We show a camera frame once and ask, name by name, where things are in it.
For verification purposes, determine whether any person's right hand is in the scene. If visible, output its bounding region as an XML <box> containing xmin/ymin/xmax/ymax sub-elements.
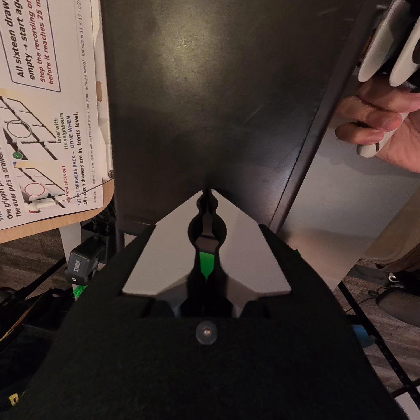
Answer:
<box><xmin>335</xmin><ymin>77</ymin><xmax>420</xmax><ymax>173</ymax></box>

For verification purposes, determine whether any black drawer cabinet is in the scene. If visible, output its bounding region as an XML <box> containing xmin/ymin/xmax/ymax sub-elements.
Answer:
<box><xmin>100</xmin><ymin>0</ymin><xmax>394</xmax><ymax>235</ymax></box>

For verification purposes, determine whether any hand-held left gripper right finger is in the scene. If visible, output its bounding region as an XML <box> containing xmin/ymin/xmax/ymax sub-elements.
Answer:
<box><xmin>208</xmin><ymin>189</ymin><xmax>292</xmax><ymax>317</ymax></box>

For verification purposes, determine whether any black plastic device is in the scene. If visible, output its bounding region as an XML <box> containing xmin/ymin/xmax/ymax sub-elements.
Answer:
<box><xmin>64</xmin><ymin>236</ymin><xmax>107</xmax><ymax>285</ymax></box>

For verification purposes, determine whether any black perforated metal rail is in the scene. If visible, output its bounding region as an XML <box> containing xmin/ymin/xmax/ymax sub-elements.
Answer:
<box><xmin>337</xmin><ymin>282</ymin><xmax>420</xmax><ymax>396</ymax></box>

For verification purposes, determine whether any white instruction poster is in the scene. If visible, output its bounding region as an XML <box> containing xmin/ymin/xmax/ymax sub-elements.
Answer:
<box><xmin>0</xmin><ymin>0</ymin><xmax>105</xmax><ymax>230</ymax></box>

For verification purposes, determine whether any black printed shirt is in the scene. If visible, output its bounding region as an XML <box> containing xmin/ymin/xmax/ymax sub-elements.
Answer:
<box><xmin>0</xmin><ymin>323</ymin><xmax>60</xmax><ymax>420</ymax></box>

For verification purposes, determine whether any green plastic bin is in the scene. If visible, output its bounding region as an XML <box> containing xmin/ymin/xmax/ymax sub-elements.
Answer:
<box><xmin>198</xmin><ymin>250</ymin><xmax>216</xmax><ymax>281</ymax></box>

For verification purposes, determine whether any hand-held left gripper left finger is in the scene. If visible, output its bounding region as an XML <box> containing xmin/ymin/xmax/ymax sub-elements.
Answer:
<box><xmin>121</xmin><ymin>189</ymin><xmax>208</xmax><ymax>300</ymax></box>

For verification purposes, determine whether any small blue item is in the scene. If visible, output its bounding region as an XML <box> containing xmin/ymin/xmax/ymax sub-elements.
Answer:
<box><xmin>352</xmin><ymin>324</ymin><xmax>375</xmax><ymax>350</ymax></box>

